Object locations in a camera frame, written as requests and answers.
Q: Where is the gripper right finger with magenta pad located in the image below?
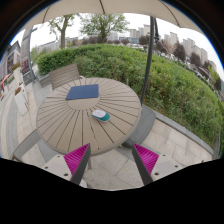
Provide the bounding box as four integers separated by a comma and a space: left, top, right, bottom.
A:
132, 144, 182, 185

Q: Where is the round beige slatted table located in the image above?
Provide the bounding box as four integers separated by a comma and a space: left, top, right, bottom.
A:
36, 78, 141, 156

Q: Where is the dark umbrella pole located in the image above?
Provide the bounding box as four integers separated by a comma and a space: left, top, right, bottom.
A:
140, 16, 155, 105

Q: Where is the white and teal computer mouse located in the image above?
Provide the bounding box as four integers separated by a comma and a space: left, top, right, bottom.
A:
92, 110, 110, 122

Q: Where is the beige patio umbrella canopy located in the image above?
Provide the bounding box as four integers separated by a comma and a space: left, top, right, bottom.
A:
22, 0, 202, 33

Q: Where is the green hedge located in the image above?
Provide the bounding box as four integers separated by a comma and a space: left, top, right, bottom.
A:
37, 44, 224, 146

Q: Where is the beige slatted chair far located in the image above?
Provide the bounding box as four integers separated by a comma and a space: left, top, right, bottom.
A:
49, 64, 83, 89

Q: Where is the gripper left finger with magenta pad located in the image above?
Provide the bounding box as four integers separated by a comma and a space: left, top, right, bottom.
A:
42, 144, 91, 186

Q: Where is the signboard panel on post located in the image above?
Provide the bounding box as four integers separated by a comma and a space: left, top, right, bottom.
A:
20, 27, 35, 85

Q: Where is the white planter box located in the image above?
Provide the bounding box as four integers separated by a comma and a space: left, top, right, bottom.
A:
14, 87, 29, 115

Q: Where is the grey umbrella base slab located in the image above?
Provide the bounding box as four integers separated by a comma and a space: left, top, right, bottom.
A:
123, 105, 156, 148

